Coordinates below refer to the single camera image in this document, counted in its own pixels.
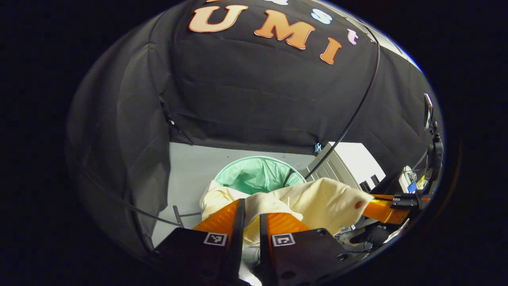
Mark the grey framed rectangular device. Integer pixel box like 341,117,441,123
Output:
423,93,433,130

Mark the green laundry hamper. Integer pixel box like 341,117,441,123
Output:
214,156,307,195

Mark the cream collared shirt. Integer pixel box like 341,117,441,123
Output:
199,178,375,286

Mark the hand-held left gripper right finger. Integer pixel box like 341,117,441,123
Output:
259,213,350,286

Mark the black clothes rack rail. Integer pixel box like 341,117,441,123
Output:
79,32,381,228

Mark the white cabinet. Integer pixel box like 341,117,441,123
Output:
306,142,386,192

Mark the white device with blue screen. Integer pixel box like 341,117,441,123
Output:
399,166,418,194

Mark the black backdrop cloth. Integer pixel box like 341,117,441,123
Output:
65,0,443,255

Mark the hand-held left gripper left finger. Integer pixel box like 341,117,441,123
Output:
152,199,246,286

